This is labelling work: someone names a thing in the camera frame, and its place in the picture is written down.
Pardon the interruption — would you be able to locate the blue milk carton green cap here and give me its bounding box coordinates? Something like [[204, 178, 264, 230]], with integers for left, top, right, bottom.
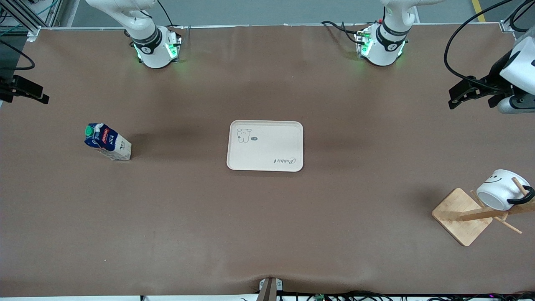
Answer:
[[84, 123, 132, 161]]

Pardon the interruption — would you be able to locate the white smiley mug black handle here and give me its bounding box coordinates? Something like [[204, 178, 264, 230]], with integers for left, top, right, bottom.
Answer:
[[476, 169, 535, 212]]

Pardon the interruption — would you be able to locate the cream tray with rabbit print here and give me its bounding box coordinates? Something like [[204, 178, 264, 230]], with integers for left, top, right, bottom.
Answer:
[[227, 120, 304, 172]]

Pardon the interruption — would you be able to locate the wooden mug rack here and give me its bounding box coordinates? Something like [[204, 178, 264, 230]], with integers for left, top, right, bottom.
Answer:
[[431, 178, 535, 247]]

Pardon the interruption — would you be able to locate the brown table cover mat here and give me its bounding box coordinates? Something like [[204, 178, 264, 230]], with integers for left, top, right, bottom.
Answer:
[[0, 23, 535, 298]]

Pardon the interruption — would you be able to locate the metal table clamp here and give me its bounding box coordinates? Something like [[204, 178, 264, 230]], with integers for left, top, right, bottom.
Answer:
[[258, 277, 284, 301]]

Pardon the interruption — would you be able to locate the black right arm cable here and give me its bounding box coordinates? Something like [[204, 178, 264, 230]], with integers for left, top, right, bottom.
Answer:
[[0, 40, 35, 71]]

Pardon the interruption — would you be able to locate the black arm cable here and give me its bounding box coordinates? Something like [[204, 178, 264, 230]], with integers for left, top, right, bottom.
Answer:
[[444, 0, 515, 81], [0, 40, 35, 71]]

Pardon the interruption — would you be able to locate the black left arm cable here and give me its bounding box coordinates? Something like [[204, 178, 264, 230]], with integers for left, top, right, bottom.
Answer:
[[444, 0, 515, 81]]

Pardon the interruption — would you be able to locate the aluminium frame profile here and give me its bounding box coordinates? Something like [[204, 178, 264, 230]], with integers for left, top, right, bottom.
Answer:
[[0, 0, 42, 40], [499, 0, 535, 33]]

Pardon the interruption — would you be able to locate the black left base cable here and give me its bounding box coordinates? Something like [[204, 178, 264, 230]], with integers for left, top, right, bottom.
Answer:
[[321, 21, 361, 44]]

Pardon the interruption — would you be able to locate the black base cable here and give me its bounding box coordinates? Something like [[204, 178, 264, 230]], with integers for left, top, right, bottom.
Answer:
[[321, 21, 361, 44], [157, 0, 176, 28]]

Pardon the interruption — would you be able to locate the black right base cable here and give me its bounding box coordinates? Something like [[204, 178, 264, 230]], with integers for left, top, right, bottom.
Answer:
[[157, 0, 176, 28]]

